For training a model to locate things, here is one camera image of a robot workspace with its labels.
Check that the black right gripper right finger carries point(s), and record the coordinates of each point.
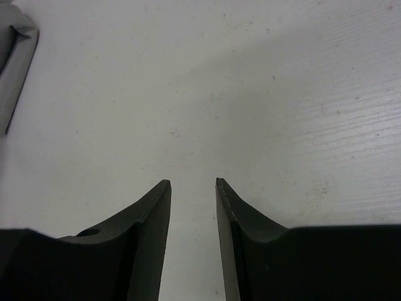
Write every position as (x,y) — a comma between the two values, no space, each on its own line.
(263,260)

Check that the grey cloth placemat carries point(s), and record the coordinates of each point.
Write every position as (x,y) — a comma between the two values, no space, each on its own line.
(19,38)

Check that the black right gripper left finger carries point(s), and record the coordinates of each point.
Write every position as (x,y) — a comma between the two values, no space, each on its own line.
(120,258)

